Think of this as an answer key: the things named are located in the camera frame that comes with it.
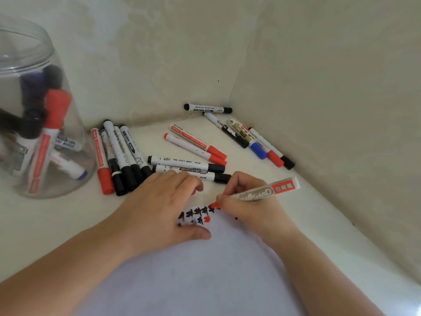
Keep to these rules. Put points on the person's left hand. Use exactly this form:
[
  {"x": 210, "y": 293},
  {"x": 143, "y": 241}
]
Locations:
[{"x": 154, "y": 217}]

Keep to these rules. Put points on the person's right hand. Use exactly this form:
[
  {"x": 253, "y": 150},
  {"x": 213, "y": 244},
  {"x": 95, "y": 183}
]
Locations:
[{"x": 263, "y": 220}]

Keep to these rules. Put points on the red cap grey label marker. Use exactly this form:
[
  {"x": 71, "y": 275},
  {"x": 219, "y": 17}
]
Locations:
[{"x": 283, "y": 187}]

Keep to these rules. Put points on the worn white black-ended marker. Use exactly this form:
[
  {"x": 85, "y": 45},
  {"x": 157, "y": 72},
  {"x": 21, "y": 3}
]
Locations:
[{"x": 119, "y": 185}]

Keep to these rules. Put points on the white barcode black-cap marker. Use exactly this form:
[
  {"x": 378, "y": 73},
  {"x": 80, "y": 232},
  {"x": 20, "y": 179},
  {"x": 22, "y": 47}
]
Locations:
[
  {"x": 210, "y": 176},
  {"x": 177, "y": 163}
]

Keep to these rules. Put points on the long white black-cap marker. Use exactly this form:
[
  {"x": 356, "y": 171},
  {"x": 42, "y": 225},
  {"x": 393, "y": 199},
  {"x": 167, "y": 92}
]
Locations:
[
  {"x": 52, "y": 73},
  {"x": 263, "y": 141},
  {"x": 132, "y": 146},
  {"x": 115, "y": 144}
]

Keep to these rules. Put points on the white paper sheet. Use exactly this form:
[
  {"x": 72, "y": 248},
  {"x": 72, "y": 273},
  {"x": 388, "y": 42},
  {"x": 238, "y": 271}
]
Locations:
[{"x": 197, "y": 279}]

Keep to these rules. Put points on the red-ended white marker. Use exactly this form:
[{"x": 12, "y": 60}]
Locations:
[{"x": 184, "y": 145}]

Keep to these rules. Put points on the white marker chunky black cap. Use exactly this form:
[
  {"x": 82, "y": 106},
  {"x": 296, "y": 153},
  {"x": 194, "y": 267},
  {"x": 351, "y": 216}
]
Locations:
[
  {"x": 6, "y": 120},
  {"x": 31, "y": 125},
  {"x": 125, "y": 144}
]

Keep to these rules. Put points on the black cap bold print marker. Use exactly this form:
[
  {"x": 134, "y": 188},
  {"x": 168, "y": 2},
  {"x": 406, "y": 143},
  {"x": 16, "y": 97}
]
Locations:
[{"x": 217, "y": 123}]

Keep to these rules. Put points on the short white black-cap marker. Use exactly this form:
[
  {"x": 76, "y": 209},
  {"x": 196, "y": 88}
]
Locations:
[{"x": 207, "y": 109}]

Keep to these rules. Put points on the slim red striped marker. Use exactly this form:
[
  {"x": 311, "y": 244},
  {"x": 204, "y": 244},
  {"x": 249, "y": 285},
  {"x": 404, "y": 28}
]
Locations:
[{"x": 57, "y": 106}]

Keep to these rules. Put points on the transparent plastic jar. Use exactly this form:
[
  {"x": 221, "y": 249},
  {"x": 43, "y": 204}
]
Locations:
[{"x": 10, "y": 46}]

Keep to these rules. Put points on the person's right forearm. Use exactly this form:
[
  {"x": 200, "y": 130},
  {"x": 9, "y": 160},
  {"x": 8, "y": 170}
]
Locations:
[{"x": 329, "y": 286}]

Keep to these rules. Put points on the person's left forearm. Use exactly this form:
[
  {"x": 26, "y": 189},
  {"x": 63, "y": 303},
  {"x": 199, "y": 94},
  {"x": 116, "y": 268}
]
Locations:
[{"x": 49, "y": 279}]

